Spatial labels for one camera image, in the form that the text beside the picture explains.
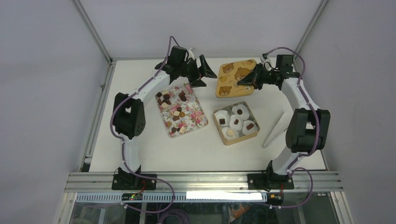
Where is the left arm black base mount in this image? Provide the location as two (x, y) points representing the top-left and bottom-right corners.
(111, 168), (157, 190)

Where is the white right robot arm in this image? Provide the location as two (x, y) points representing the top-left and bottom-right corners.
(238, 55), (331, 189)

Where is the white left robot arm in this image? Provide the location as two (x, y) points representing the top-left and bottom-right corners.
(110, 46), (217, 189)

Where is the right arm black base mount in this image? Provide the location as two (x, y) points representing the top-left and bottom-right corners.
(247, 161), (294, 191)

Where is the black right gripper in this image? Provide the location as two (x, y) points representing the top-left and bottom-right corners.
(237, 63), (279, 91)

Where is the white dome chocolate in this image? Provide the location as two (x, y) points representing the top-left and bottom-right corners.
(226, 129), (234, 137)

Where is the silver square tin lid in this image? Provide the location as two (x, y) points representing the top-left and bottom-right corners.
(215, 59), (257, 98)

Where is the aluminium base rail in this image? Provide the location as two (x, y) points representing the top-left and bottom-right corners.
(64, 171), (344, 193)

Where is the white paper cup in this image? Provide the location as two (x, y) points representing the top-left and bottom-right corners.
(221, 127), (239, 141)
(214, 110), (230, 127)
(229, 114), (243, 131)
(232, 104), (250, 120)
(242, 120), (258, 135)

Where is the white slotted cable duct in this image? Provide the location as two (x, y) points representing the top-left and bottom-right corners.
(76, 191), (267, 203)

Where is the gold square tin box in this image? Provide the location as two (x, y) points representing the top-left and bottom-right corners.
(213, 101), (260, 146)

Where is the floral rectangular tray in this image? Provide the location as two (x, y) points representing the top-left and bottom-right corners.
(155, 83), (209, 138)

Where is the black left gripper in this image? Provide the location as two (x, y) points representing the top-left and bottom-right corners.
(178, 56), (217, 88)

